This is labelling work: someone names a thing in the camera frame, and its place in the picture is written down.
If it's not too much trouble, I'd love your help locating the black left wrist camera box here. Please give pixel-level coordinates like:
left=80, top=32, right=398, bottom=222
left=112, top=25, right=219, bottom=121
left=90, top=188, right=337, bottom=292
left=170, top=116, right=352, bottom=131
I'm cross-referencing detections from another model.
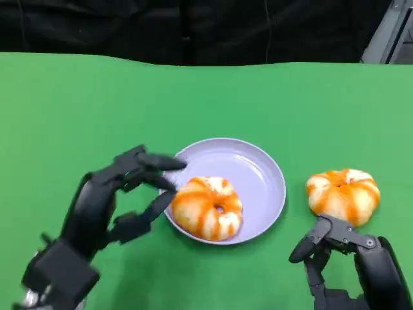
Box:
left=20, top=232, right=101, bottom=310

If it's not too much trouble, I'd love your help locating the lilac plate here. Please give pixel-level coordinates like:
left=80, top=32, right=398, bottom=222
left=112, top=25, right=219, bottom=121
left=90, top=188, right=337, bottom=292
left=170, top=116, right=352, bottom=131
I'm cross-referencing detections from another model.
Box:
left=160, top=138, right=287, bottom=245

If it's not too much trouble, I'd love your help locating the black backdrop curtain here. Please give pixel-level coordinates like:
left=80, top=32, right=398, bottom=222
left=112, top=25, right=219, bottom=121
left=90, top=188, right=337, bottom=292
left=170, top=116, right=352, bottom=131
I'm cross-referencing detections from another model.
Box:
left=0, top=0, right=393, bottom=67

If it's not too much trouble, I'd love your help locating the green cloth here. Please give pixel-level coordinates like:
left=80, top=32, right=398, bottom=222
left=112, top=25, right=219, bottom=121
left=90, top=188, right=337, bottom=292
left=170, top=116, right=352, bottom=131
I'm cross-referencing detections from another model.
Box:
left=0, top=52, right=413, bottom=310

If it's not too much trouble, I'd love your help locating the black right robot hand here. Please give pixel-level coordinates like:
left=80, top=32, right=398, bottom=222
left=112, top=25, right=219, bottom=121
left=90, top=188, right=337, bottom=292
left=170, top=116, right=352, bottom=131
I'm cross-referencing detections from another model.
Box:
left=288, top=214, right=413, bottom=310

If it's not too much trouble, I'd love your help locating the grey metal frame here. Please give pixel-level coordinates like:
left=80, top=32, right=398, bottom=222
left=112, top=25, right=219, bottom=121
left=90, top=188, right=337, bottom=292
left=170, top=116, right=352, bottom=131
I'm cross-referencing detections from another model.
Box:
left=359, top=0, right=413, bottom=65

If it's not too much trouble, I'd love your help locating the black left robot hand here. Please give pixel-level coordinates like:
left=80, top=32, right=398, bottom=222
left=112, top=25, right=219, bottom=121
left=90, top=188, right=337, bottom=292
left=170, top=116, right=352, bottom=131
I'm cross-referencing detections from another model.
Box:
left=59, top=144, right=188, bottom=260

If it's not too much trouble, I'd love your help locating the orange and white bread roll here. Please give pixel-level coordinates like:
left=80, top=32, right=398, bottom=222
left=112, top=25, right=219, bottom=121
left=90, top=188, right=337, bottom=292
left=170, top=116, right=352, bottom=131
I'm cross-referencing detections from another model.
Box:
left=306, top=168, right=381, bottom=227
left=170, top=176, right=243, bottom=242

